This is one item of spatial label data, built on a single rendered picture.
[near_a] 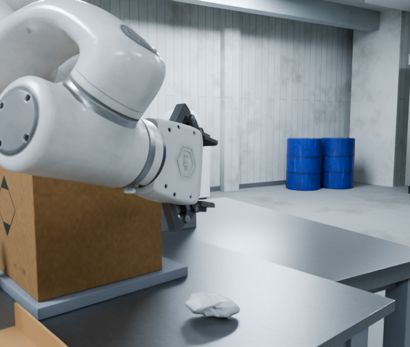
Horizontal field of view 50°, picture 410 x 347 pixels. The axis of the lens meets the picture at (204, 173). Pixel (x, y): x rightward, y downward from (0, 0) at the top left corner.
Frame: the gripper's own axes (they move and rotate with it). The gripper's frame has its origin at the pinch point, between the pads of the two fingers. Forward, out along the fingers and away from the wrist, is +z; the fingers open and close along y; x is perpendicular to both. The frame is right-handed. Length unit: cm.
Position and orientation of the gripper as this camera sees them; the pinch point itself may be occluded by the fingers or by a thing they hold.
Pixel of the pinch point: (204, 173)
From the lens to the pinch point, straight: 63.4
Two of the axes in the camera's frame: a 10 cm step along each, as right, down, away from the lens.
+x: -8.6, 0.2, 5.1
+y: 0.5, -9.9, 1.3
